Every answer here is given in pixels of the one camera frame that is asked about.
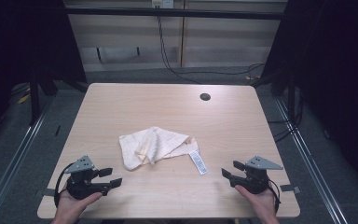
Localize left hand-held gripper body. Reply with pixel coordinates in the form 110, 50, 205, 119
63, 155, 110, 201

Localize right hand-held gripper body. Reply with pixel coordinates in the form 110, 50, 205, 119
234, 155, 284, 195

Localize white cloth towel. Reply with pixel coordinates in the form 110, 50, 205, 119
118, 125, 210, 176

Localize person's right hand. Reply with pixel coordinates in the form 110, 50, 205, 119
234, 185, 281, 224

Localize person's left hand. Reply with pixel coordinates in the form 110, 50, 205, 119
52, 186, 103, 224

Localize black metal stand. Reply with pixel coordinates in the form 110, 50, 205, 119
286, 70, 296, 120
28, 69, 42, 127

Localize yellow floor marker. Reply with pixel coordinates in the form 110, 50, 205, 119
17, 93, 31, 105

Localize dark curtain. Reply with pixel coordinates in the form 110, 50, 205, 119
251, 0, 358, 190
0, 0, 88, 150

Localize black horizontal bar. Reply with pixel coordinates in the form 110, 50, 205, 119
64, 7, 289, 21

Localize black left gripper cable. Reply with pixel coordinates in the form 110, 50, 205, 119
53, 162, 76, 208

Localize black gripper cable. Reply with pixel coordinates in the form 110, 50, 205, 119
53, 162, 76, 208
267, 177, 282, 214

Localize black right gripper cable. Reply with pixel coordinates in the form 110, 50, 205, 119
267, 177, 282, 214

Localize metal floor rail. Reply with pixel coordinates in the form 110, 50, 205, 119
274, 96, 350, 224
0, 101, 54, 224

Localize black floor cables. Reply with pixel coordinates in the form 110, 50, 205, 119
267, 88, 305, 144

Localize long black hanging cable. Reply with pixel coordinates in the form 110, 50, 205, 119
156, 14, 266, 86

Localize white wall power outlet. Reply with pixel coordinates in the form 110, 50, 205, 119
151, 0, 175, 9

